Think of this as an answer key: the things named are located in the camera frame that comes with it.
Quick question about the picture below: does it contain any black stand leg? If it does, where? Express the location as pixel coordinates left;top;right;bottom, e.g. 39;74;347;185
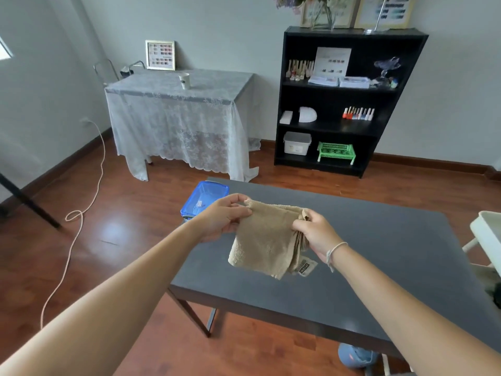
0;172;62;230

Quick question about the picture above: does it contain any person's left forearm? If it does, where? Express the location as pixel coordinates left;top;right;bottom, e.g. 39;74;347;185
0;220;205;376

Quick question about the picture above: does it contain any row of wooden-capped bottles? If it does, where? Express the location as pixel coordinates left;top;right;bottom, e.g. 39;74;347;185
285;59;315;82

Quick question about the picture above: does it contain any black device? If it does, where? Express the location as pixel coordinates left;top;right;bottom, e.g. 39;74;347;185
120;60;146;79

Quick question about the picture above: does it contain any dark grey table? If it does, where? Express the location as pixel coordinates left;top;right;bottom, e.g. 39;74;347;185
166;177;501;361

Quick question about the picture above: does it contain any blue plastic container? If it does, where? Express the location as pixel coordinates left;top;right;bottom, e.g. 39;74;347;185
180;181;230;222

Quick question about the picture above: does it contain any glass vase with flowers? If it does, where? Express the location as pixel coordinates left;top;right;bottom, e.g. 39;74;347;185
272;0;338;32

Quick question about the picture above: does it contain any wooden framed colour swatch picture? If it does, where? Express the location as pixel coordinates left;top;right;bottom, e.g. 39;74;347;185
354;0;418;30

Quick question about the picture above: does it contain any flat clear case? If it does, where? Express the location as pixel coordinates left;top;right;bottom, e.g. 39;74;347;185
339;77;371;90

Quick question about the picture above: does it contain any white printed card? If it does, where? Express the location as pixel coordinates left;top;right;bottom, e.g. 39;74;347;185
313;46;352;78

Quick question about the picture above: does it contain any purple glass ornament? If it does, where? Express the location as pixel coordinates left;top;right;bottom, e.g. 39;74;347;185
373;56;402;90

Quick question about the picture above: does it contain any row of nail polish bottles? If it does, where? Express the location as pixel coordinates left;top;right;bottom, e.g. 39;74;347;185
342;106;376;122

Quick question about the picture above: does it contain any person's left hand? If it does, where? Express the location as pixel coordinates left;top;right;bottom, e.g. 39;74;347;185
192;193;253;243

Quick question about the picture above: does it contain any wooden framed floral picture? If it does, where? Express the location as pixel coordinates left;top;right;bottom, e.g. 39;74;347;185
300;0;361;29

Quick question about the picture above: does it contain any white lace tablecloth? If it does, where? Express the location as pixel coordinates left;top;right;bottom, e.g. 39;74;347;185
104;69;261;183

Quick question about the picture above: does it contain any white framed colour chart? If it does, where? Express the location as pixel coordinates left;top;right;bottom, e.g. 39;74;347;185
145;40;176;72

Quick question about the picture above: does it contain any black bookshelf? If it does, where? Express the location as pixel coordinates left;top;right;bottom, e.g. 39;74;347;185
273;26;430;180

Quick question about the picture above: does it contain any beige towel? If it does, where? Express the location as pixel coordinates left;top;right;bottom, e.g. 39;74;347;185
228;199;318;281

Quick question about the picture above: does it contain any silver metal stand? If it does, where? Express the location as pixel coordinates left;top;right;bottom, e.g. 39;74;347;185
363;0;390;35

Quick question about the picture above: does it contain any person's right hand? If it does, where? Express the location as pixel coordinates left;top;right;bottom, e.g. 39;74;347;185
291;209;346;264

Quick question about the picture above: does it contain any metal folding chair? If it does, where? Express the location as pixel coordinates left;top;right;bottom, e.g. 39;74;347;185
93;58;120;88

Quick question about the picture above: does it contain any white wrist bracelet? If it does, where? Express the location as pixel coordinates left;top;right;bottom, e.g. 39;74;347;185
326;241;349;274

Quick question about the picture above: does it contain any white lidded storage box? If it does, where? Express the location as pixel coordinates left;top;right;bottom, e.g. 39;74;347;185
283;131;312;156

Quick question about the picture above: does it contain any green plastic basket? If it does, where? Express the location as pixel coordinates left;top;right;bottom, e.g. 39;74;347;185
317;142;357;166

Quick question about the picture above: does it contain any blue shoe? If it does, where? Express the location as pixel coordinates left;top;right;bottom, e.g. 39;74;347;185
337;343;379;369

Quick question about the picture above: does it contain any white power cable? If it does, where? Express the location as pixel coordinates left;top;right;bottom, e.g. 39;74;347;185
40;120;106;330

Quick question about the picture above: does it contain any person's right forearm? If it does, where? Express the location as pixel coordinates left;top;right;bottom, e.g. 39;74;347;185
331;246;501;376

